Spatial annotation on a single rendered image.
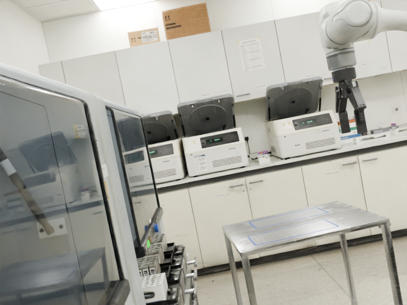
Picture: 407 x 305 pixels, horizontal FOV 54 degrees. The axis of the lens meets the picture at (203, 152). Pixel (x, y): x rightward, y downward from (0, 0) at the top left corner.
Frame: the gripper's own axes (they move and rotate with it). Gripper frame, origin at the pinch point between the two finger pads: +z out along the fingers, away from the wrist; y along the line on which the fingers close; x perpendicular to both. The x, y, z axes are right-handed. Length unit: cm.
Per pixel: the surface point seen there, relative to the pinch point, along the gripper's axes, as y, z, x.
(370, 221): 20.5, 37.9, -8.4
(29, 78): -43, -28, 85
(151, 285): -15, 33, 73
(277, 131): 226, 3, -20
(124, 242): -28, 16, 75
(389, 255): 20, 52, -13
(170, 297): -14, 38, 69
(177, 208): 219, 54, 82
